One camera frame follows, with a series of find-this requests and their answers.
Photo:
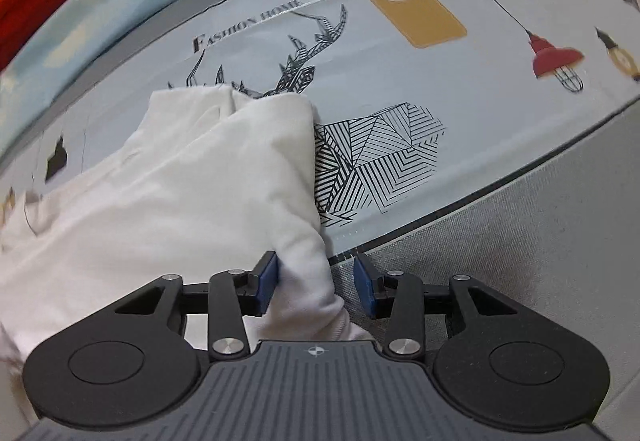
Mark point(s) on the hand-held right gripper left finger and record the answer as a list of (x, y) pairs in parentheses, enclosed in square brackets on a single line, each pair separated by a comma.
[(267, 281)]

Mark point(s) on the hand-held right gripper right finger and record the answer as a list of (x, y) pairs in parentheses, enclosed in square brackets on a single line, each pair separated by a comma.
[(362, 286)]

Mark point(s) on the white small garment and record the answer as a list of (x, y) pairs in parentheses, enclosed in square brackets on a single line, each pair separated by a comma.
[(175, 196)]

